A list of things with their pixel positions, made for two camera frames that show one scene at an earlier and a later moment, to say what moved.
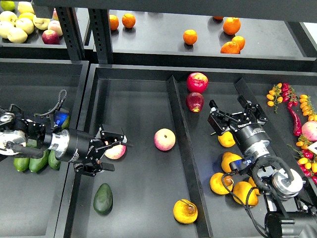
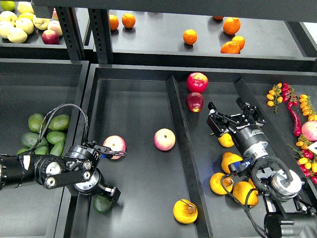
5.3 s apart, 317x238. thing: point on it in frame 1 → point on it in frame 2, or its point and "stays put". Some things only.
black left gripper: [83, 148] → [94, 183]
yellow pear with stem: [185, 211] stays put
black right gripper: [253, 138] stays put
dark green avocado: [103, 199] stays put
